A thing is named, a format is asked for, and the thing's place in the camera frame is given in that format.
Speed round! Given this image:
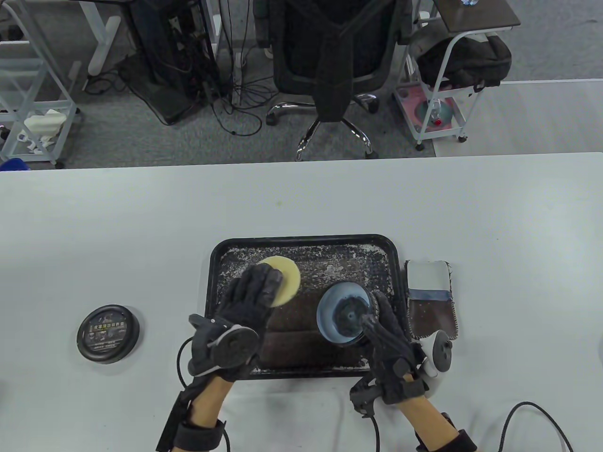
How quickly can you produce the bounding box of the black leather care cream jar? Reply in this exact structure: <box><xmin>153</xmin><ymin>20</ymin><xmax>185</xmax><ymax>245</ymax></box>
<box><xmin>317</xmin><ymin>282</ymin><xmax>380</xmax><ymax>348</ymax></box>

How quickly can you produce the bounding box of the black mesh office chair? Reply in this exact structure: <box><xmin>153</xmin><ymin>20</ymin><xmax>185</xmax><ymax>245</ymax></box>
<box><xmin>254</xmin><ymin>0</ymin><xmax>415</xmax><ymax>161</ymax></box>

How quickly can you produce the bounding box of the yellow round sponge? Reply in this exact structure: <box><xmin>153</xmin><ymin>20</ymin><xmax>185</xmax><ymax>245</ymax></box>
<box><xmin>258</xmin><ymin>256</ymin><xmax>301</xmax><ymax>308</ymax></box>

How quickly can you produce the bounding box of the black backpack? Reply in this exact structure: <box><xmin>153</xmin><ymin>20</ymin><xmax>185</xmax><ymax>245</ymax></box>
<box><xmin>417</xmin><ymin>34</ymin><xmax>513</xmax><ymax>92</ymax></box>

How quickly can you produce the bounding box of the brown leather bag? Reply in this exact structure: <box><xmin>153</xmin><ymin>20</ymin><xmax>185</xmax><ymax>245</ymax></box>
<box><xmin>245</xmin><ymin>275</ymin><xmax>368</xmax><ymax>368</ymax></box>

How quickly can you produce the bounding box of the clear bottle with red cap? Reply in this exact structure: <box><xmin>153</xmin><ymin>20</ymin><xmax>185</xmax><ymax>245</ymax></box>
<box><xmin>426</xmin><ymin>99</ymin><xmax>453</xmax><ymax>125</ymax></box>

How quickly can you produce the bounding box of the white desk leg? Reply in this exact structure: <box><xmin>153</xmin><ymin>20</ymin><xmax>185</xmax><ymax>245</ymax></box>
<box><xmin>78</xmin><ymin>0</ymin><xmax>122</xmax><ymax>76</ymax></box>

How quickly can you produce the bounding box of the white rolling cart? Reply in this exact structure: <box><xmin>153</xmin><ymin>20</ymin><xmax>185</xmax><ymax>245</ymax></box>
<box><xmin>393</xmin><ymin>21</ymin><xmax>512</xmax><ymax>151</ymax></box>

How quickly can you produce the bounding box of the white and brown applicator pad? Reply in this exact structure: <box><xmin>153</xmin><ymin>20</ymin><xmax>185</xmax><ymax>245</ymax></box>
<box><xmin>405</xmin><ymin>260</ymin><xmax>460</xmax><ymax>340</ymax></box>

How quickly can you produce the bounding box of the black white tracking controller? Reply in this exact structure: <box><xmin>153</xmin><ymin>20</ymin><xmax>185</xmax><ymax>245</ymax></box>
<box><xmin>188</xmin><ymin>315</ymin><xmax>261</xmax><ymax>377</ymax></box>
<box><xmin>417</xmin><ymin>330</ymin><xmax>454</xmax><ymax>391</ymax></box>

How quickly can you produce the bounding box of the white foam block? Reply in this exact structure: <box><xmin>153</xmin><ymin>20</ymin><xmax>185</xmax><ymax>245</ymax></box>
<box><xmin>24</xmin><ymin>109</ymin><xmax>65</xmax><ymax>137</ymax></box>

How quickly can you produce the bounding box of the black plastic tray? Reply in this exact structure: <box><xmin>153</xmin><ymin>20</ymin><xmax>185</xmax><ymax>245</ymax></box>
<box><xmin>203</xmin><ymin>234</ymin><xmax>414</xmax><ymax>379</ymax></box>

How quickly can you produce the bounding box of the person's left hand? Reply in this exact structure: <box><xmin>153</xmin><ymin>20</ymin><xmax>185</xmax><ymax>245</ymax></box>
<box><xmin>188</xmin><ymin>264</ymin><xmax>285</xmax><ymax>383</ymax></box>

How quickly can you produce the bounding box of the person's right forearm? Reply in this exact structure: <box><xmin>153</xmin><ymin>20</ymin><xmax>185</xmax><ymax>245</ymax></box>
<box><xmin>400</xmin><ymin>395</ymin><xmax>457</xmax><ymax>448</ymax></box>

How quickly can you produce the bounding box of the pink cart shelf mat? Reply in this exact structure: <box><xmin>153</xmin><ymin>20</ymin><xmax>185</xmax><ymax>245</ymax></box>
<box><xmin>398</xmin><ymin>87</ymin><xmax>460</xmax><ymax>132</ymax></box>

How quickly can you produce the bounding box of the black cable bundle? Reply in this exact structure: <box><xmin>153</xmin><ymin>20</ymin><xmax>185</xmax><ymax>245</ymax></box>
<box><xmin>188</xmin><ymin>47</ymin><xmax>283</xmax><ymax>137</ymax></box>

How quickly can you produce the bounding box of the black computer tower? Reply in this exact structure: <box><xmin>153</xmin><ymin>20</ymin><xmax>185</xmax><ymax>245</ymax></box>
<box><xmin>130</xmin><ymin>0</ymin><xmax>220</xmax><ymax>125</ymax></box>

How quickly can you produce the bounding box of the person's right hand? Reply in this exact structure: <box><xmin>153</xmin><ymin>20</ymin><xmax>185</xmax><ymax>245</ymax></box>
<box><xmin>350</xmin><ymin>291</ymin><xmax>430</xmax><ymax>419</ymax></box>

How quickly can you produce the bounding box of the white metal shelf rack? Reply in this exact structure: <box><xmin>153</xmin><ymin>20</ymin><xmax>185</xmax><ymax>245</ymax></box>
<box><xmin>0</xmin><ymin>0</ymin><xmax>83</xmax><ymax>169</ymax></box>

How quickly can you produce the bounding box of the person's left forearm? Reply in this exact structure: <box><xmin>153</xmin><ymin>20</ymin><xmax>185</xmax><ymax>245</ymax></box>
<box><xmin>191</xmin><ymin>377</ymin><xmax>236</xmax><ymax>427</ymax></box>

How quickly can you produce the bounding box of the black round jar lid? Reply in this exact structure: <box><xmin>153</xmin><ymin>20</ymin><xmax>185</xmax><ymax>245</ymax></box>
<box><xmin>77</xmin><ymin>305</ymin><xmax>141</xmax><ymax>364</ymax></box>

